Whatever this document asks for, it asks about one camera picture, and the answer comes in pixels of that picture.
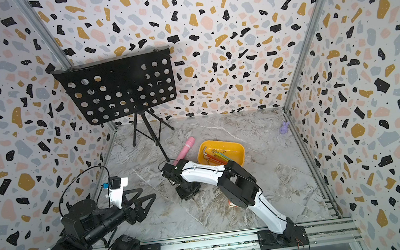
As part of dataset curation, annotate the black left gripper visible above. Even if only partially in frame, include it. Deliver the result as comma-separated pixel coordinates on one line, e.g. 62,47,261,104
79,185,161,249

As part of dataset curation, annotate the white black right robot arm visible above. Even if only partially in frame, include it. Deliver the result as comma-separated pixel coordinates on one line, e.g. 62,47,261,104
160,159,309,249

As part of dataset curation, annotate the orange sleeved hex key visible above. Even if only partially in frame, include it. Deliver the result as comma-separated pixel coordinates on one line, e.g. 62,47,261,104
207,155,228,165

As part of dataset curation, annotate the purple rabbit toy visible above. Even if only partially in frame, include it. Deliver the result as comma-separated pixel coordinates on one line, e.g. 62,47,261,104
279,121,290,135

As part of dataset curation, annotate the aluminium corner post right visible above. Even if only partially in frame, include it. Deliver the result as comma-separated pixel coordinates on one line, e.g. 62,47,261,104
283,0,326,112

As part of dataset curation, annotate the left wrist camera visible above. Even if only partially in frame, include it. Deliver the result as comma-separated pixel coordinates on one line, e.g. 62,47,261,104
103,176,129,209

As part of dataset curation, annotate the yellow plastic storage box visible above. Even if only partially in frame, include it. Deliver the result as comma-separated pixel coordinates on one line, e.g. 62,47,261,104
197,140,245,166

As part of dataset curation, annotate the aluminium corner post left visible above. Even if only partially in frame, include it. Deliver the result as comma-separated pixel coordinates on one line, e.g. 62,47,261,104
13,0,117,131

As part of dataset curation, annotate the pink cylindrical massager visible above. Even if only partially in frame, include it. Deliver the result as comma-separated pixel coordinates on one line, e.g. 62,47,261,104
174,137,196,165

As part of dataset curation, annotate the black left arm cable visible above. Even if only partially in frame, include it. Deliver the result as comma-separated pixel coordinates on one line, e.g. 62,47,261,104
54,164,115,217

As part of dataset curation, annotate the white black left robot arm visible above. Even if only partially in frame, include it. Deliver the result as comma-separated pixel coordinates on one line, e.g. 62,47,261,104
49,188,156,250

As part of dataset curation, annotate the black perforated music stand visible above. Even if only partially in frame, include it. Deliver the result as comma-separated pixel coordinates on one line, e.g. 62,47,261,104
51,47,177,146

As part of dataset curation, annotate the yellow sleeved hex key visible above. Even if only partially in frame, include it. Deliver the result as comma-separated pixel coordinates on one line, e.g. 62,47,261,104
213,150,231,161

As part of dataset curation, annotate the playing card box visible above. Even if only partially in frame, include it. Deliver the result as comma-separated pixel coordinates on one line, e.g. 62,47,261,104
228,200,236,207

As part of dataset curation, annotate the red sleeved hex key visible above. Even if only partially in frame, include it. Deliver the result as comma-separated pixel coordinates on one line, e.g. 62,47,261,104
203,153,228,165

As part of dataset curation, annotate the aluminium corner post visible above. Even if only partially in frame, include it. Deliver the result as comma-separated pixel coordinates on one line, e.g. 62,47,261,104
283,0,326,112
13,0,117,131

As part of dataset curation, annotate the green sleeved hex key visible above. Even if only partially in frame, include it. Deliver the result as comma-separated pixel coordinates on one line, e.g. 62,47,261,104
212,149,231,162

